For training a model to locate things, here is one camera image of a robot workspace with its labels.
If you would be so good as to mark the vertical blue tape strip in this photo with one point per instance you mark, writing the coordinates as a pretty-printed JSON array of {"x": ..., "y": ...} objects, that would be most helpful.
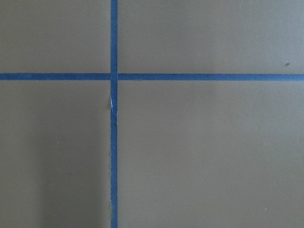
[{"x": 113, "y": 114}]

